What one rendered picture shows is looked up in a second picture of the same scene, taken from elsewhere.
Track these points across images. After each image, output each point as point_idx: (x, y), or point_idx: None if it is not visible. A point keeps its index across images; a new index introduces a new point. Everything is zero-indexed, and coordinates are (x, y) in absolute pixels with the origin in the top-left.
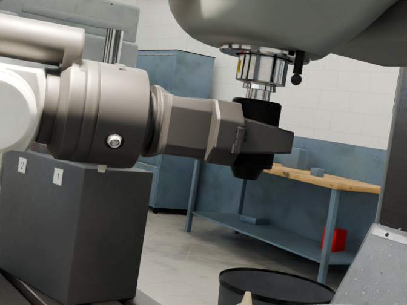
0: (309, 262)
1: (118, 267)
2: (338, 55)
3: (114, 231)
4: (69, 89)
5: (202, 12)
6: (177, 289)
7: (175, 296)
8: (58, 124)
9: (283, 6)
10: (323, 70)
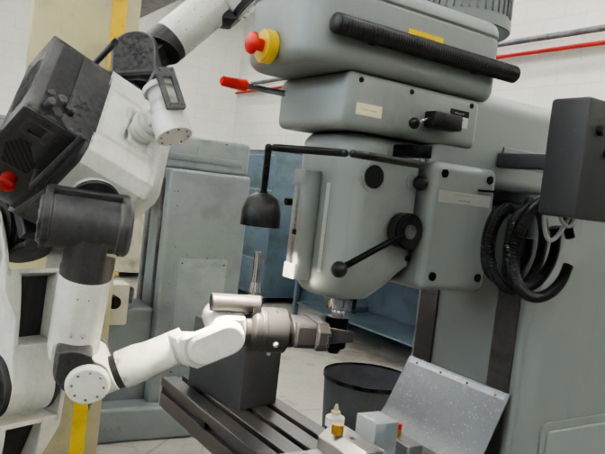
0: (406, 346)
1: (266, 386)
2: None
3: (263, 367)
4: (257, 325)
5: (311, 286)
6: (287, 376)
7: (286, 383)
8: (252, 340)
9: (345, 286)
10: None
